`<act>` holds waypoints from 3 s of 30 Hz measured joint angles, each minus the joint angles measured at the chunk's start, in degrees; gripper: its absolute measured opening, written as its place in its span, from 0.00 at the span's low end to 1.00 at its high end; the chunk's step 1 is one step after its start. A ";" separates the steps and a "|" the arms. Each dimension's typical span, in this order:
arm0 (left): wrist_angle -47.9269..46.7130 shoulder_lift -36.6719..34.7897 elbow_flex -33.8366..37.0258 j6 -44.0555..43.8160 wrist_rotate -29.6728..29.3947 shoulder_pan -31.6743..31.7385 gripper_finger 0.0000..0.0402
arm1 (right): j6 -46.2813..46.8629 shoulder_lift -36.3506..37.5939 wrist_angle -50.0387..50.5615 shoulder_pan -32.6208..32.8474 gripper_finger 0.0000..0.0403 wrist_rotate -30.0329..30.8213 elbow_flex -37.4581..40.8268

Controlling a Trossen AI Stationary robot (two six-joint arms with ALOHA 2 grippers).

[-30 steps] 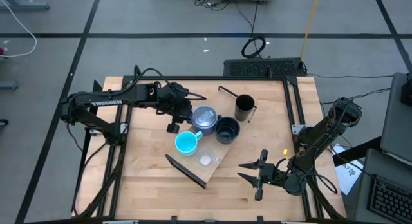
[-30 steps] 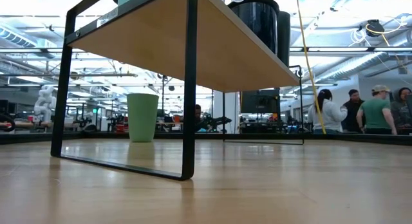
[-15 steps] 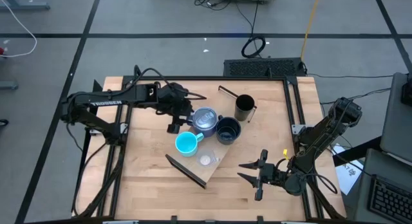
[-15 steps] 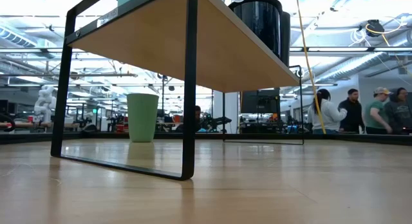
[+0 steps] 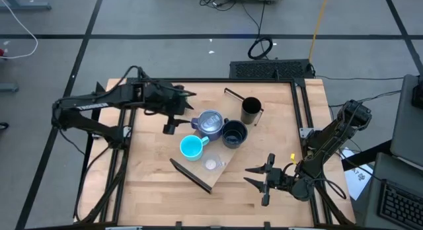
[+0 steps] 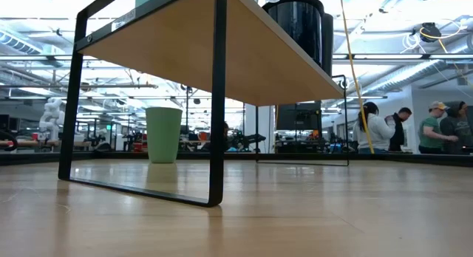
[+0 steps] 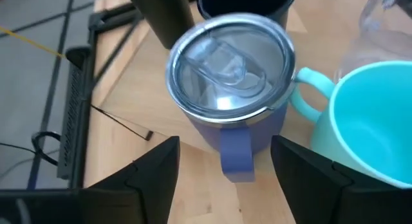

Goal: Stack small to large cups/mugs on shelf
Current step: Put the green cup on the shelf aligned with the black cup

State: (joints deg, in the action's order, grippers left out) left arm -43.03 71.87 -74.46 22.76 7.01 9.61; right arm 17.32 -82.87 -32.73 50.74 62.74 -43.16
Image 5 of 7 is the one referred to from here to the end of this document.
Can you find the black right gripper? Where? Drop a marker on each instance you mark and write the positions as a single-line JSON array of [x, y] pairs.
[[279, 182]]

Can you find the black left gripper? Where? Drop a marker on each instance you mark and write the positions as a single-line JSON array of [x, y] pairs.
[[163, 99]]

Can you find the purple insulated mug with lid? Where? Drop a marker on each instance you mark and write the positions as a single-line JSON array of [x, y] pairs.
[[209, 124]]

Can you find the cyan plastic mug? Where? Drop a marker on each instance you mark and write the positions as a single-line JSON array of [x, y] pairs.
[[191, 148]]

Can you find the dark blue speckled enamel mug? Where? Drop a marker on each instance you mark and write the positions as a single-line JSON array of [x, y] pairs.
[[234, 134]]

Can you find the tall black tumbler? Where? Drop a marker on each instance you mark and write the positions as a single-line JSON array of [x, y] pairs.
[[250, 112]]

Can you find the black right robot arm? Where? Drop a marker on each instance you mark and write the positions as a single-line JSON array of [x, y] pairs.
[[330, 137]]

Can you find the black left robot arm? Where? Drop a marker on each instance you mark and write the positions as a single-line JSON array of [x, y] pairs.
[[99, 99]]

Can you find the wooden shelf with black legs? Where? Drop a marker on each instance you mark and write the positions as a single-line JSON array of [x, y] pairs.
[[211, 177]]

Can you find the yellow tag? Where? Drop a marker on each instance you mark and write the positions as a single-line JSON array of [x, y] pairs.
[[292, 159]]

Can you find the black computer case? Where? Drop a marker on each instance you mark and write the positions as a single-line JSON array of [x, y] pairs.
[[251, 69]]

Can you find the white paper sheet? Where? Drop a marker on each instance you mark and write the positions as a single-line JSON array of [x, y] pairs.
[[358, 180]]

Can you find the dark grey desk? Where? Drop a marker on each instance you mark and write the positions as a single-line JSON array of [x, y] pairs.
[[386, 170]]

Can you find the black keyboard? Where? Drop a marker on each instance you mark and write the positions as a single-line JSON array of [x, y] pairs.
[[400, 207]]

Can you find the light grey cabinet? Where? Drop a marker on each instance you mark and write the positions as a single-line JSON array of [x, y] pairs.
[[408, 124]]

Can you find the black device on cabinet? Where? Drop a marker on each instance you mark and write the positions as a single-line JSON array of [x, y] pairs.
[[418, 98]]

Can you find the grey metal table foot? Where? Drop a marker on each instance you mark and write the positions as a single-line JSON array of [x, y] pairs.
[[29, 6], [8, 88]]

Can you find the small black floor object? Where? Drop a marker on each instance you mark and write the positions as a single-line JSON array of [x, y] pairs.
[[3, 125]]

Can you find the small red object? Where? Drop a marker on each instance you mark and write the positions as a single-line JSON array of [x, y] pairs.
[[2, 53]]

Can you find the black aluminium table frame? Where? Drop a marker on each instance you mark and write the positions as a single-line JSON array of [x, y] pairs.
[[231, 80]]

